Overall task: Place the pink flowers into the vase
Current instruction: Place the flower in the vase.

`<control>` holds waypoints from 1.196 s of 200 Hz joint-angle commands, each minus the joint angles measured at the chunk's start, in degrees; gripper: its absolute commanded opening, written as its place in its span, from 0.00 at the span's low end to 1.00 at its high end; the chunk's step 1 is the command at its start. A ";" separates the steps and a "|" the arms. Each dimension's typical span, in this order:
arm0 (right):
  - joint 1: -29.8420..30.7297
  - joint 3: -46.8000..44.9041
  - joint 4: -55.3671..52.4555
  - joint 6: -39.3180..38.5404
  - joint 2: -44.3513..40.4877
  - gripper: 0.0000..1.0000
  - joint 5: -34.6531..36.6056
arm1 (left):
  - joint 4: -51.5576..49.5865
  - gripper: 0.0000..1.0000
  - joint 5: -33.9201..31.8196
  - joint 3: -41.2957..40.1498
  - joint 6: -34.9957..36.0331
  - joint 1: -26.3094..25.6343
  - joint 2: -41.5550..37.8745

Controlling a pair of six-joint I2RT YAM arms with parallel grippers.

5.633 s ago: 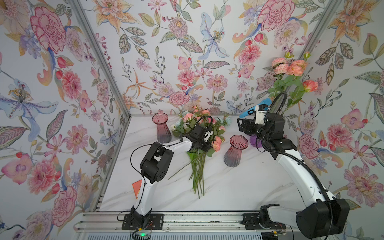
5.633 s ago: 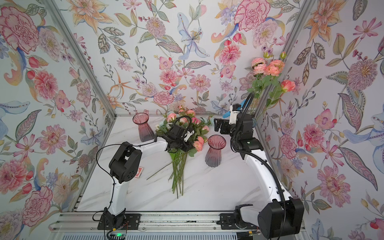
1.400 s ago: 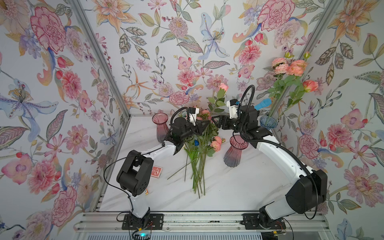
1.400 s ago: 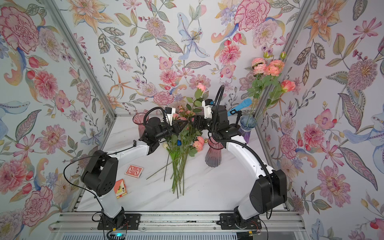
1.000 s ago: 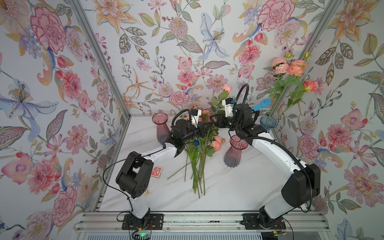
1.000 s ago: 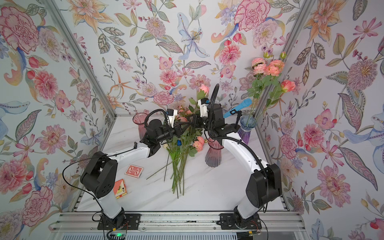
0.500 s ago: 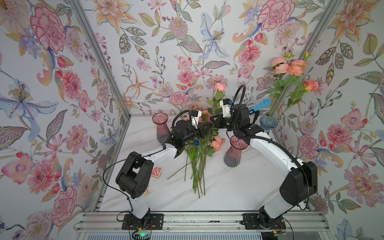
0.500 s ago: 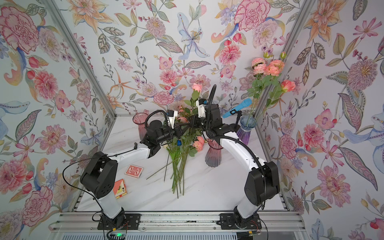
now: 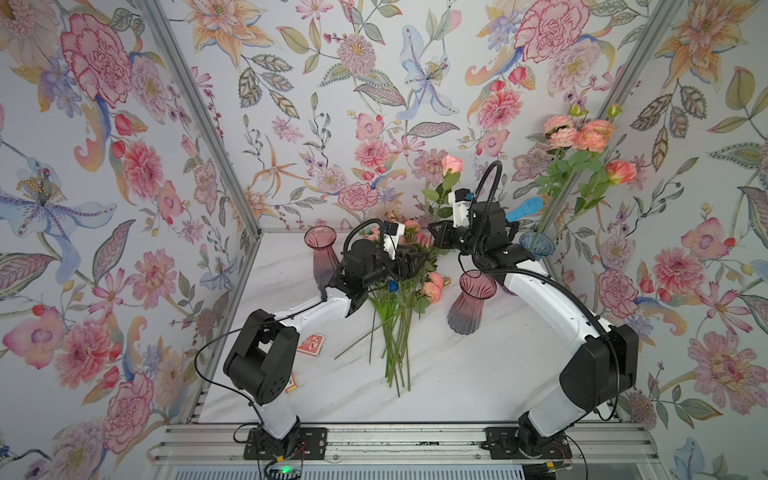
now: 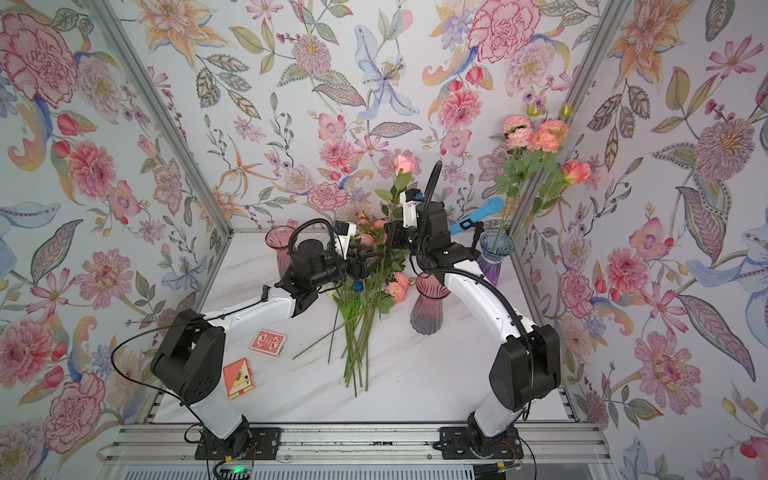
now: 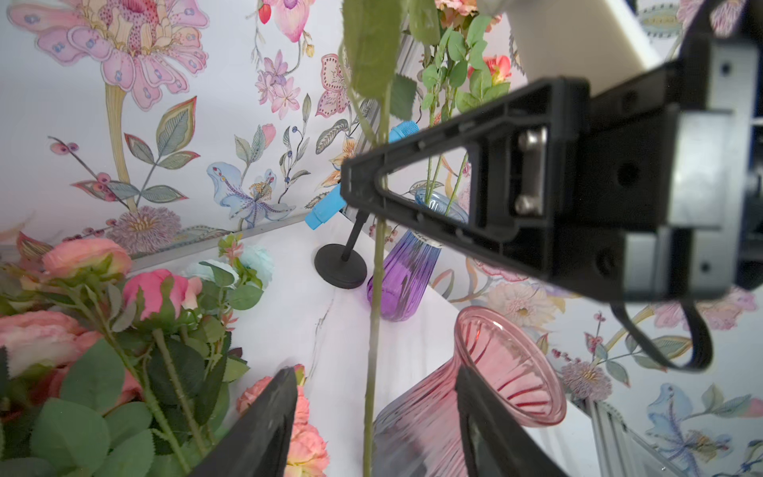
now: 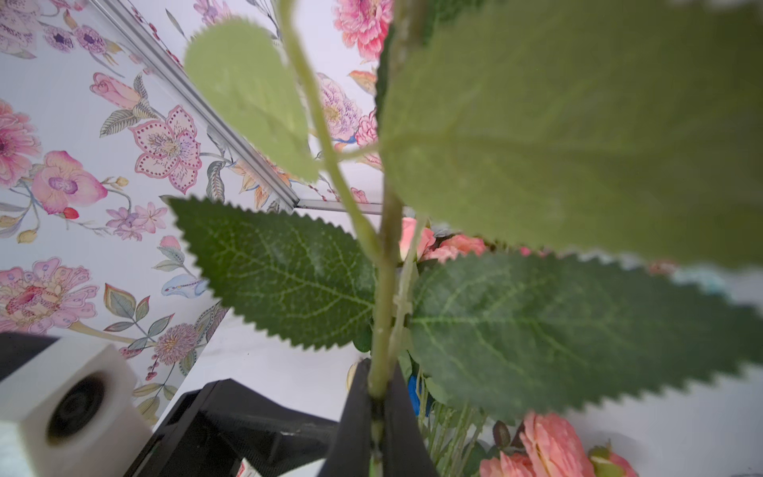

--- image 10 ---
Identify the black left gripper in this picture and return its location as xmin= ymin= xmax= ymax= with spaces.
xmin=308 ymin=247 xmax=382 ymax=290

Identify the purple glass vase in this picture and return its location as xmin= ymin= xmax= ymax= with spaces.
xmin=478 ymin=231 xmax=513 ymax=286

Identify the red playing card box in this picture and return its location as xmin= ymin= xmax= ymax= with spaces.
xmin=249 ymin=329 xmax=287 ymax=357

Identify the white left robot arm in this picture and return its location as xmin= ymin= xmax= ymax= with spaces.
xmin=150 ymin=218 xmax=366 ymax=454

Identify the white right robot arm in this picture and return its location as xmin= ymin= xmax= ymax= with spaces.
xmin=385 ymin=162 xmax=561 ymax=453

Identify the orange yellow card box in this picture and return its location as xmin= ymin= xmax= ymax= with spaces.
xmin=222 ymin=358 xmax=255 ymax=399

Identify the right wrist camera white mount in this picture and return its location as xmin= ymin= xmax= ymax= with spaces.
xmin=399 ymin=188 xmax=423 ymax=228

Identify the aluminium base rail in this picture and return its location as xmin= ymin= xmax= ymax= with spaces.
xmin=97 ymin=422 xmax=617 ymax=479

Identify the pink flower stem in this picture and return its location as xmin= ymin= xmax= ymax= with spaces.
xmin=522 ymin=104 xmax=569 ymax=153
xmin=494 ymin=103 xmax=545 ymax=235
xmin=375 ymin=155 xmax=416 ymax=220
xmin=529 ymin=159 xmax=592 ymax=220

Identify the pink glass vase back left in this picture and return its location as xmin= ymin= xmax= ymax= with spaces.
xmin=265 ymin=225 xmax=295 ymax=278

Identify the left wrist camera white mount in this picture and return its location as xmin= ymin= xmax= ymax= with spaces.
xmin=333 ymin=221 xmax=357 ymax=259

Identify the blue toy microphone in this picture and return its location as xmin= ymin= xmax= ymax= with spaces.
xmin=449 ymin=197 xmax=505 ymax=235

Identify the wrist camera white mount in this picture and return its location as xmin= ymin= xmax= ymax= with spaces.
xmin=399 ymin=188 xmax=423 ymax=228
xmin=333 ymin=221 xmax=357 ymax=259

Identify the artificial flower bunch on table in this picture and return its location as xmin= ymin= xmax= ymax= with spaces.
xmin=330 ymin=213 xmax=412 ymax=392

